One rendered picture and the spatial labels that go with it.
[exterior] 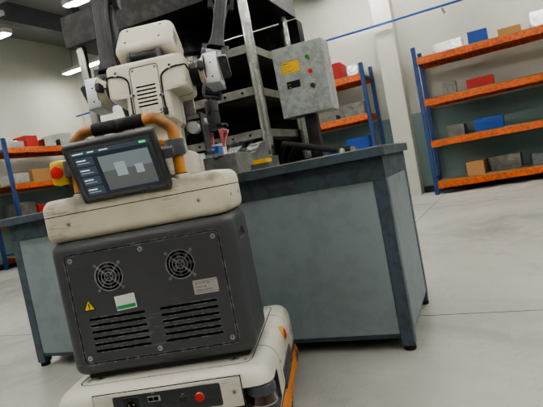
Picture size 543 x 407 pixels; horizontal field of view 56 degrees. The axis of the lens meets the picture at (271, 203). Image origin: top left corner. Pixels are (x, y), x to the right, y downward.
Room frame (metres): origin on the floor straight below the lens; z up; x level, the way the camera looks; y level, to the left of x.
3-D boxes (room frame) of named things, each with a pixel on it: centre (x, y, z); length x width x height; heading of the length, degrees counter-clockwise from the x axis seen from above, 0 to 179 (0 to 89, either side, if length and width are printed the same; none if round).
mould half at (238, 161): (2.46, 0.14, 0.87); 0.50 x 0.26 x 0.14; 158
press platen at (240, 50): (3.55, 0.33, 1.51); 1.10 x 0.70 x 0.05; 68
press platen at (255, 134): (3.54, 0.33, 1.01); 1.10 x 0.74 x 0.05; 68
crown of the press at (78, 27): (3.50, 0.35, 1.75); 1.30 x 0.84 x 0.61; 68
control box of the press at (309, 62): (3.02, -0.33, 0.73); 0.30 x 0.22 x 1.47; 68
